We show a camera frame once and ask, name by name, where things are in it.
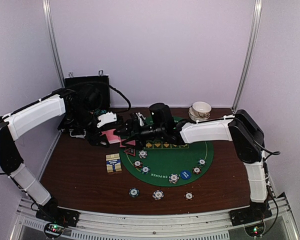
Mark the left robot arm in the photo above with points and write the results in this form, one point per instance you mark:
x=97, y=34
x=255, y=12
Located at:
x=13, y=126

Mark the pink card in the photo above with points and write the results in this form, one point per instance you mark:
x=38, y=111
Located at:
x=127, y=144

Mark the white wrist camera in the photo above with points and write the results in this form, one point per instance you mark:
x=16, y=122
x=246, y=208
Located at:
x=106, y=118
x=141, y=119

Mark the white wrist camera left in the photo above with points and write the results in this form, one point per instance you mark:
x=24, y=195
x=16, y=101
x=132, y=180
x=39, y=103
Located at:
x=106, y=118

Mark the black chip carrying case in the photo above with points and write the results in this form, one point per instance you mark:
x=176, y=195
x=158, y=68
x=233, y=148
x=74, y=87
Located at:
x=86, y=95

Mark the blue chip stack mat bottom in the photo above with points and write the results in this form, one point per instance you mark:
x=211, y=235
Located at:
x=173, y=178

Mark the teal chip stack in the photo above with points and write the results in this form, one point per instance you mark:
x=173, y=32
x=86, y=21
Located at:
x=99, y=112

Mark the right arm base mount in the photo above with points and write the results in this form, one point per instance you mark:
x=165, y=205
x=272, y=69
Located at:
x=248, y=215

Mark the round green poker mat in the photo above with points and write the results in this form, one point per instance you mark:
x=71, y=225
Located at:
x=164, y=159

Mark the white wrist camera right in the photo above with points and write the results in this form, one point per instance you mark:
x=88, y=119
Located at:
x=141, y=119

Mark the brown red chip stack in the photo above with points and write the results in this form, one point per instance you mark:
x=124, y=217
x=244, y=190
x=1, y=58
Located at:
x=188, y=195

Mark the green blue chip mat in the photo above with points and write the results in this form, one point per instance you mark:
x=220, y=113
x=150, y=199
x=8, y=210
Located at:
x=145, y=170
x=201, y=162

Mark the gold card deck box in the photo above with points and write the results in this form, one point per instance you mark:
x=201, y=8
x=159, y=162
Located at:
x=113, y=163

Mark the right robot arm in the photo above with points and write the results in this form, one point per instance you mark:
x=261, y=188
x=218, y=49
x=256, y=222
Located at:
x=239, y=128

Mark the blue round blind button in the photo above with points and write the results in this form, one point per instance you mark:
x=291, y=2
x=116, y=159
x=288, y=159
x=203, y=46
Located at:
x=185, y=174

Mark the red black triangular button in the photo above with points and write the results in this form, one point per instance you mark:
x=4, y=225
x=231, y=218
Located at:
x=130, y=151

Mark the pink backed card deck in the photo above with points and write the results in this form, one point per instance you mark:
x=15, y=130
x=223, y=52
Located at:
x=111, y=137

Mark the dark blue chip stack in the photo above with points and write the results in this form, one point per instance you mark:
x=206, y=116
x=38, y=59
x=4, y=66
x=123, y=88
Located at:
x=134, y=192

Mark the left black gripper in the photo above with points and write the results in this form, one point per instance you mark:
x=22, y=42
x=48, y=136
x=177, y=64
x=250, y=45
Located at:
x=94, y=141

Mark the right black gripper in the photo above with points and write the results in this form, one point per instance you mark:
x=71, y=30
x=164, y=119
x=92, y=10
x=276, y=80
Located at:
x=131, y=125

